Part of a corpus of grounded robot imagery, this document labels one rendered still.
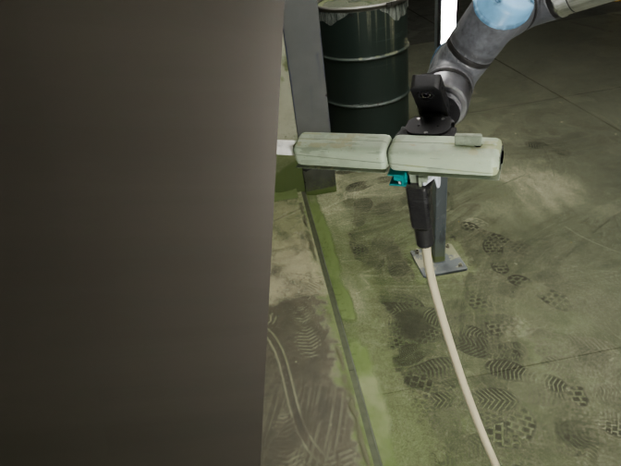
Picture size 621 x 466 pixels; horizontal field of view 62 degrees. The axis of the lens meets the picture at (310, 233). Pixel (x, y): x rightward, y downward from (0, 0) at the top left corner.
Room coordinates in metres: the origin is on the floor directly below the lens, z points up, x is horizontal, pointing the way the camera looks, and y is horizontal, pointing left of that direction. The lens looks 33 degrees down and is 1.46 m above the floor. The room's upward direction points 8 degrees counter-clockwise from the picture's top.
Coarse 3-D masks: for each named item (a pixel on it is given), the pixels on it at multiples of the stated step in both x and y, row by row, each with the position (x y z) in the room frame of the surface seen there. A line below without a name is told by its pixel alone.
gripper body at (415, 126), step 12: (456, 108) 0.82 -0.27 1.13; (408, 120) 0.80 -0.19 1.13; (420, 120) 0.78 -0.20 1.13; (432, 120) 0.77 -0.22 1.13; (444, 120) 0.77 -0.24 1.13; (456, 120) 0.83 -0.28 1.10; (408, 132) 0.76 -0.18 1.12; (420, 132) 0.75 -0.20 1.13; (432, 132) 0.74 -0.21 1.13; (444, 132) 0.74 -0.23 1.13
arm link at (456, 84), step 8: (440, 72) 0.88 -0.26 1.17; (448, 72) 0.88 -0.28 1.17; (448, 80) 0.85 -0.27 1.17; (456, 80) 0.85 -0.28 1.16; (464, 80) 0.86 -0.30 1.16; (448, 88) 0.84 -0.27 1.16; (456, 88) 0.84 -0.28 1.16; (464, 88) 0.85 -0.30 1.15; (456, 96) 0.84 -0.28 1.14; (464, 96) 0.83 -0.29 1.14; (416, 104) 0.88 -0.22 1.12; (464, 104) 0.83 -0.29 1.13; (464, 112) 0.84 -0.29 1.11
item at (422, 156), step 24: (288, 144) 0.77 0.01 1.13; (312, 144) 0.73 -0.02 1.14; (336, 144) 0.72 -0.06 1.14; (360, 144) 0.70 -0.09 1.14; (384, 144) 0.69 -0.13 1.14; (408, 144) 0.67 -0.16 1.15; (432, 144) 0.65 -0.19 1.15; (456, 144) 0.64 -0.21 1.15; (480, 144) 0.62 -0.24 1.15; (312, 168) 0.74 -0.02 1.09; (336, 168) 0.72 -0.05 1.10; (360, 168) 0.70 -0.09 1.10; (384, 168) 0.68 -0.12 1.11; (408, 168) 0.66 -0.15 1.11; (432, 168) 0.64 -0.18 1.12; (456, 168) 0.62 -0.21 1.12; (480, 168) 0.61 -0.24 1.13; (408, 192) 0.68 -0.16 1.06; (432, 216) 0.69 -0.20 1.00; (432, 240) 0.70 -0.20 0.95
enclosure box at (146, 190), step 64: (0, 0) 0.38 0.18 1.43; (64, 0) 0.38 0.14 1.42; (128, 0) 0.39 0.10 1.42; (192, 0) 0.39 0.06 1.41; (256, 0) 0.40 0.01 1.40; (0, 64) 0.38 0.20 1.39; (64, 64) 0.38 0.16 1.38; (128, 64) 0.39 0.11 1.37; (192, 64) 0.39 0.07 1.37; (256, 64) 0.40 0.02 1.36; (0, 128) 0.38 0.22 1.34; (64, 128) 0.38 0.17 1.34; (128, 128) 0.39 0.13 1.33; (192, 128) 0.39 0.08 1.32; (256, 128) 0.40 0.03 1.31; (0, 192) 0.37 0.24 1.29; (64, 192) 0.38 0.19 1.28; (128, 192) 0.38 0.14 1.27; (192, 192) 0.39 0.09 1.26; (256, 192) 0.39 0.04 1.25; (0, 256) 0.37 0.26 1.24; (64, 256) 0.38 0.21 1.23; (128, 256) 0.38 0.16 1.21; (192, 256) 0.39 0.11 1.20; (256, 256) 0.39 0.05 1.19; (0, 320) 0.37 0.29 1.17; (64, 320) 0.37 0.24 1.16; (128, 320) 0.38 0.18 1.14; (192, 320) 0.39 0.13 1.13; (256, 320) 0.39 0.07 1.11; (0, 384) 0.36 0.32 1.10; (64, 384) 0.37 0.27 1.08; (128, 384) 0.38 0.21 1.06; (192, 384) 0.38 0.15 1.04; (256, 384) 0.39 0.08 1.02; (0, 448) 0.36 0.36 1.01; (64, 448) 0.37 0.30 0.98; (128, 448) 0.37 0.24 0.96; (192, 448) 0.38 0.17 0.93; (256, 448) 0.39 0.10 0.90
